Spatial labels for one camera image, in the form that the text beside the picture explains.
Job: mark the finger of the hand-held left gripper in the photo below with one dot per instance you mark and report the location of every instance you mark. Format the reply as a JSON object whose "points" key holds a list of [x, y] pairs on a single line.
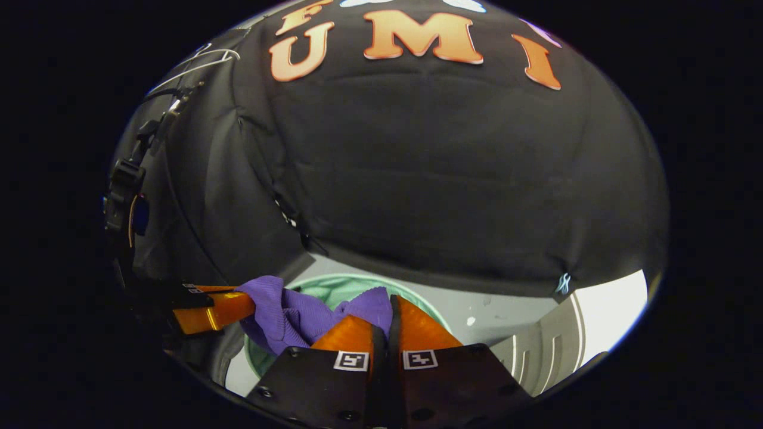
{"points": [[220, 313]]}

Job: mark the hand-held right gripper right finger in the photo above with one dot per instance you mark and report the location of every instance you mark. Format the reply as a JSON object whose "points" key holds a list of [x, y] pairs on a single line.
{"points": [[393, 363]]}

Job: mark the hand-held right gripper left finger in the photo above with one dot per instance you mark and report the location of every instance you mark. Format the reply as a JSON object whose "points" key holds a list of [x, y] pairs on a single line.
{"points": [[377, 363]]}

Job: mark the purple ribbed jacket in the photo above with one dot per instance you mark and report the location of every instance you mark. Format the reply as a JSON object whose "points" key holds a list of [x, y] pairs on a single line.
{"points": [[286, 322]]}

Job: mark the green laundry hamper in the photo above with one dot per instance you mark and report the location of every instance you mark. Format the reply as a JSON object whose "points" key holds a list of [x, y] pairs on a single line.
{"points": [[334, 287]]}

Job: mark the white clothes hanger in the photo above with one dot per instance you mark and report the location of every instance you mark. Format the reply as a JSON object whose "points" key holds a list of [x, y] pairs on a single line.
{"points": [[205, 59]]}

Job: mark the light blue clip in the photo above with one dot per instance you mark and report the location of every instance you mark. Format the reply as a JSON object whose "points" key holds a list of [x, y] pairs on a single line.
{"points": [[563, 283]]}

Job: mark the black backdrop cloth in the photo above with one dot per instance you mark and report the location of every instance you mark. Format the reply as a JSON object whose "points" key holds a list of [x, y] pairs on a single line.
{"points": [[447, 179]]}

